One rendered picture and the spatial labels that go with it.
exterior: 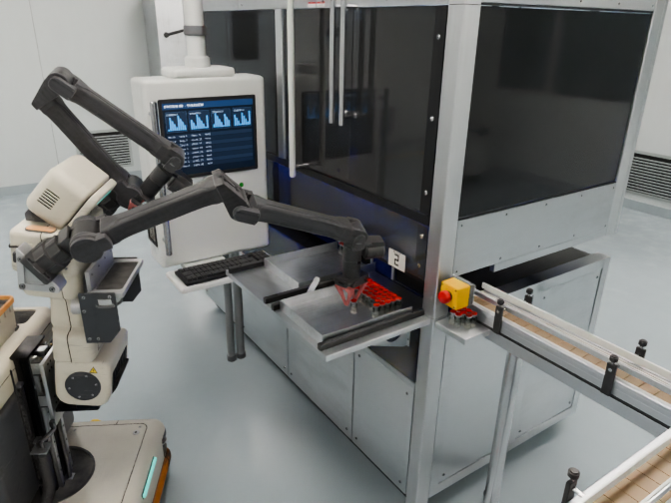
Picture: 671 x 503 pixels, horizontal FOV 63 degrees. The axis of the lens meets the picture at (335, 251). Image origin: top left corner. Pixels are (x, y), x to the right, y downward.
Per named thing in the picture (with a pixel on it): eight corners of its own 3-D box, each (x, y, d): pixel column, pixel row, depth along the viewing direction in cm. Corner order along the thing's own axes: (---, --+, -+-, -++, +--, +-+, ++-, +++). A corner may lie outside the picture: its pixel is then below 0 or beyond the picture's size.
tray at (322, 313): (363, 285, 197) (363, 276, 196) (410, 315, 177) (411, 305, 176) (280, 309, 180) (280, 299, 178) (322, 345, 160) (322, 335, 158)
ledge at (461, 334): (465, 314, 182) (465, 310, 181) (495, 332, 172) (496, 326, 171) (434, 326, 175) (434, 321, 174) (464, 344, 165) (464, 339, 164)
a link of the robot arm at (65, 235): (53, 235, 138) (52, 249, 134) (83, 212, 137) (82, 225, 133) (83, 254, 145) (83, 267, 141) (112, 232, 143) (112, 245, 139)
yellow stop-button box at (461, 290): (455, 295, 173) (457, 274, 171) (472, 304, 168) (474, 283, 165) (437, 301, 169) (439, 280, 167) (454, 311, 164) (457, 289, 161)
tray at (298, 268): (336, 249, 229) (336, 241, 228) (374, 270, 209) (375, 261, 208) (264, 265, 211) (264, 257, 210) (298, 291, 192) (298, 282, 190)
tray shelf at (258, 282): (330, 249, 234) (330, 245, 233) (447, 317, 180) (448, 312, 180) (225, 273, 209) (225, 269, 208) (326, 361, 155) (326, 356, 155)
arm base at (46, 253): (38, 243, 143) (18, 260, 132) (61, 225, 141) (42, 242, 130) (64, 265, 146) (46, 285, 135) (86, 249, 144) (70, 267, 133)
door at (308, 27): (287, 158, 236) (285, 9, 213) (349, 183, 200) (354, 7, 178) (286, 159, 236) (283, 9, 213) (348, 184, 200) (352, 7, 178)
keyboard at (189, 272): (263, 253, 242) (263, 249, 241) (278, 264, 232) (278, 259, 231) (174, 273, 221) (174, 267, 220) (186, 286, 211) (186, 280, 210)
